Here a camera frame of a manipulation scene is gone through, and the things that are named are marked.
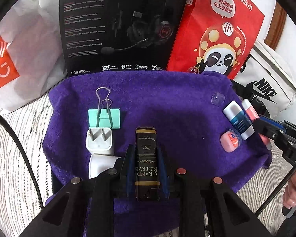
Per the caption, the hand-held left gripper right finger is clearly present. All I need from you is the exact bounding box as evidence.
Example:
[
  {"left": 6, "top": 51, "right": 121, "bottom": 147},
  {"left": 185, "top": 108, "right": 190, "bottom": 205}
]
[{"left": 157, "top": 145, "right": 274, "bottom": 237}]

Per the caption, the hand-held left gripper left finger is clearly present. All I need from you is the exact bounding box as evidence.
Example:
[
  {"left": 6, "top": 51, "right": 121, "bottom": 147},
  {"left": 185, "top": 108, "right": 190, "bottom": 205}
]
[{"left": 20, "top": 144, "right": 137, "bottom": 237}]

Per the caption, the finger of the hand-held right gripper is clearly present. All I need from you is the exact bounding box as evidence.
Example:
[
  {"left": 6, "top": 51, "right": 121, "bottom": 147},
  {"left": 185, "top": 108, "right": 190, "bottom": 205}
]
[
  {"left": 259, "top": 115, "right": 287, "bottom": 132},
  {"left": 253, "top": 120, "right": 281, "bottom": 142}
]

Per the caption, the black Grand Reserve box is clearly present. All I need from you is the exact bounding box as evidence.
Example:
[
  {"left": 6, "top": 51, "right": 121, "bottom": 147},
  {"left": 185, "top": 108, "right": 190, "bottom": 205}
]
[{"left": 134, "top": 127, "right": 161, "bottom": 201}]

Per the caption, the pink tube with white cap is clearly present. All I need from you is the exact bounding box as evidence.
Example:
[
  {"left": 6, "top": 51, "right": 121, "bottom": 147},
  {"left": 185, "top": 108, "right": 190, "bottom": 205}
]
[{"left": 241, "top": 99, "right": 272, "bottom": 151}]

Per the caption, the white and blue stick bottle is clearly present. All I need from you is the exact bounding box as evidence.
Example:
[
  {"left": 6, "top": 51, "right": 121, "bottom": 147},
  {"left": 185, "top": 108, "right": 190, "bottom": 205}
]
[{"left": 223, "top": 101, "right": 254, "bottom": 140}]

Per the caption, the small white cup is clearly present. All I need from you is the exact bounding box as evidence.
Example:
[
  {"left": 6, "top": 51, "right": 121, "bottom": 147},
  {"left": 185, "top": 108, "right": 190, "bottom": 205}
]
[{"left": 89, "top": 154, "right": 122, "bottom": 179}]

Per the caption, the white charger plug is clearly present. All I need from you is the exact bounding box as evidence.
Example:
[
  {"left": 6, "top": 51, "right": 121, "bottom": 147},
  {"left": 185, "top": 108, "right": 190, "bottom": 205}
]
[{"left": 86, "top": 128, "right": 114, "bottom": 156}]

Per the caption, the small pink jar blue lid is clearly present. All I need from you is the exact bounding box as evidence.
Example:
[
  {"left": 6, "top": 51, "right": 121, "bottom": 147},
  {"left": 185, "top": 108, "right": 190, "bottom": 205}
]
[{"left": 221, "top": 129, "right": 243, "bottom": 153}]

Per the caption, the person's right hand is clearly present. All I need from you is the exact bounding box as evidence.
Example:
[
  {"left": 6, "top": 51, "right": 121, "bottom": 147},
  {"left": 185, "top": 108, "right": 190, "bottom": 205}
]
[{"left": 283, "top": 175, "right": 296, "bottom": 210}]

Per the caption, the teal binder clip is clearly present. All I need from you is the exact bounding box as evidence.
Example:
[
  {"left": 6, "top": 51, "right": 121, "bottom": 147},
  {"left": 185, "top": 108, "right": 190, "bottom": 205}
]
[{"left": 88, "top": 87, "right": 121, "bottom": 130}]

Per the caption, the clear plastic cap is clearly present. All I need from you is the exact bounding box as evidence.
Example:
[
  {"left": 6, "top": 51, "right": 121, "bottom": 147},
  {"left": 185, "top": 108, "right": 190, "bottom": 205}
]
[{"left": 210, "top": 92, "right": 226, "bottom": 106}]

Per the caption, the purple towel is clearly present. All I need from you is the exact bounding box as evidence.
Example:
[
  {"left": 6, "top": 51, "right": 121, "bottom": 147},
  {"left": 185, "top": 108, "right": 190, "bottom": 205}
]
[{"left": 41, "top": 70, "right": 272, "bottom": 237}]

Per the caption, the red panda paper bag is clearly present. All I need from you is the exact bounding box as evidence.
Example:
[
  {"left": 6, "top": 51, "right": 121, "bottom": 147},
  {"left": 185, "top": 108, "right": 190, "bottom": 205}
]
[{"left": 166, "top": 0, "right": 265, "bottom": 79}]

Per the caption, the black headphone box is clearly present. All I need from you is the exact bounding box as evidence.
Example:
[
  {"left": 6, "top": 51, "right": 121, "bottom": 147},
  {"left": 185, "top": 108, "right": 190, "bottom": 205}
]
[{"left": 59, "top": 0, "right": 195, "bottom": 73}]

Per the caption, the white shopping bag red label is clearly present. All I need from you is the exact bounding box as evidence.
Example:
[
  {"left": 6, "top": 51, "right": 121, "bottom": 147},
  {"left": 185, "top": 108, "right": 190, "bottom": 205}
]
[{"left": 0, "top": 0, "right": 68, "bottom": 111}]

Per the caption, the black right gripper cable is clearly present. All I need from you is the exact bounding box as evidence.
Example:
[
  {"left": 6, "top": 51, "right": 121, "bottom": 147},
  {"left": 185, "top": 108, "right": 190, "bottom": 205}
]
[{"left": 256, "top": 168, "right": 296, "bottom": 216}]

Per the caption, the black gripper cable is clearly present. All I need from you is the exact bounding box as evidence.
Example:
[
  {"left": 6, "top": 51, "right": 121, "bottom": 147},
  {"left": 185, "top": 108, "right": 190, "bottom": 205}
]
[
  {"left": 0, "top": 109, "right": 43, "bottom": 211},
  {"left": 256, "top": 168, "right": 296, "bottom": 216}
]

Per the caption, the white sling bag black strap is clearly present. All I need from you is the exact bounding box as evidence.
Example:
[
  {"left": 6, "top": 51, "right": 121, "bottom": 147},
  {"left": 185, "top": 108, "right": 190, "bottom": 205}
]
[{"left": 233, "top": 38, "right": 296, "bottom": 119}]

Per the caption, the wooden bed frame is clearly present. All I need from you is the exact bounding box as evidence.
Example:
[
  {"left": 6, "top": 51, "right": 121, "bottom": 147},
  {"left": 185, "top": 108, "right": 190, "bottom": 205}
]
[{"left": 271, "top": 2, "right": 287, "bottom": 50}]

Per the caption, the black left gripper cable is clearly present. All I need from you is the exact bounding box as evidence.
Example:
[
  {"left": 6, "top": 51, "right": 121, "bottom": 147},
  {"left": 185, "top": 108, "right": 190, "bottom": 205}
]
[{"left": 0, "top": 109, "right": 43, "bottom": 211}]

